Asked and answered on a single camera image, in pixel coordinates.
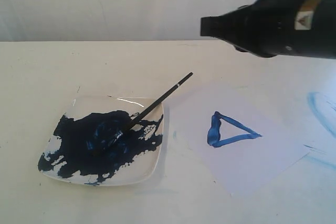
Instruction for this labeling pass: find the white paper sheet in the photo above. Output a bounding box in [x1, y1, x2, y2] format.
[167, 84, 308, 195]

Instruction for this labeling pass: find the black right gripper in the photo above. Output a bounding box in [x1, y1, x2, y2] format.
[200, 0, 335, 59]

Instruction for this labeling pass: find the white plate with blue paint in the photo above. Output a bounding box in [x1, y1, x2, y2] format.
[37, 95, 164, 186]

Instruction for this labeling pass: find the black paintbrush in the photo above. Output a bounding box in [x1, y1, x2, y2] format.
[92, 71, 194, 156]

